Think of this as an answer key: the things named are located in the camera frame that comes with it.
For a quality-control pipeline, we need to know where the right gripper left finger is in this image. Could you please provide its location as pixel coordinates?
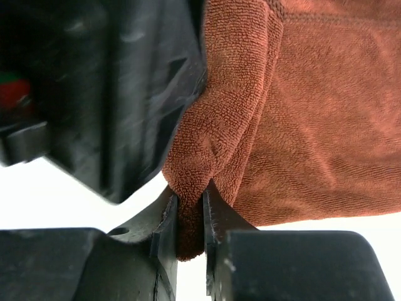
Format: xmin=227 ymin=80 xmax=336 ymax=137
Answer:
xmin=1 ymin=191 xmax=178 ymax=300

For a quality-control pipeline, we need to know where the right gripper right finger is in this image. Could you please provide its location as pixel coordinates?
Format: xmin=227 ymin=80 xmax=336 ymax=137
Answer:
xmin=202 ymin=182 xmax=393 ymax=301

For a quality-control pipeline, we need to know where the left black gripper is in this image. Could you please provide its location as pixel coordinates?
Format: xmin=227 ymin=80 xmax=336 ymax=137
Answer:
xmin=1 ymin=1 xmax=207 ymax=203

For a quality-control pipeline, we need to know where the brown towel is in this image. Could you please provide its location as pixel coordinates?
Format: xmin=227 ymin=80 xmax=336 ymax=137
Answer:
xmin=163 ymin=1 xmax=400 ymax=260

